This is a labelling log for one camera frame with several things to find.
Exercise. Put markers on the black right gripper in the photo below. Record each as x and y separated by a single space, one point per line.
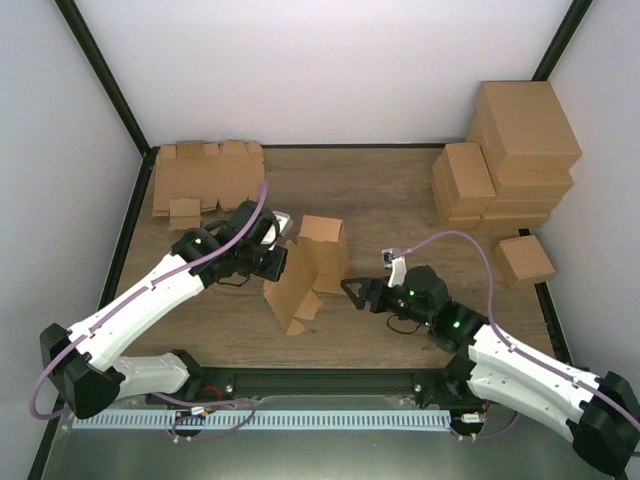
380 286

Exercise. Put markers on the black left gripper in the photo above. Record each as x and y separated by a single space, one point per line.
273 271

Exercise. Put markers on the brown cardboard box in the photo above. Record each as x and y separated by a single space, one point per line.
317 262

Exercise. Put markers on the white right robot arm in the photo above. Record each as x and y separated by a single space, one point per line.
598 415

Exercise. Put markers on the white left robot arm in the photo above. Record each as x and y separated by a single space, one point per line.
85 362

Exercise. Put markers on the medium folded cardboard box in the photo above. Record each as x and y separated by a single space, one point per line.
462 183

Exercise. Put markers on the small single cardboard box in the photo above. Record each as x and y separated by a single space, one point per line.
523 261

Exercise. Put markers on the large top cardboard box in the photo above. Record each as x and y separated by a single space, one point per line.
521 125

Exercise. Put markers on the small loose cardboard flap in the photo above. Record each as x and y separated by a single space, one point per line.
184 214

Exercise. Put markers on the stack of flat cardboard blanks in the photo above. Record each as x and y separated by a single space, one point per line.
217 175

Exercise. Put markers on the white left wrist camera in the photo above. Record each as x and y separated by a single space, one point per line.
281 224

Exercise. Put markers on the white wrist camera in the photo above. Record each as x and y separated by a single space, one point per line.
281 224
395 262

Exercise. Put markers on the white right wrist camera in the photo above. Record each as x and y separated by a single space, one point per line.
395 262

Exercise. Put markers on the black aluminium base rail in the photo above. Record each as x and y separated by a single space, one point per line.
426 386

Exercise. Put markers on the light blue slotted cable duct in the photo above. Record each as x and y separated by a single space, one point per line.
272 420

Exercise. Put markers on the black frame post left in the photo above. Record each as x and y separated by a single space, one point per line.
93 54

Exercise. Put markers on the black frame post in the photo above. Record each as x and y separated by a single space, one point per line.
93 54
563 35

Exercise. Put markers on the black frame post right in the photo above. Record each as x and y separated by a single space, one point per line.
563 35

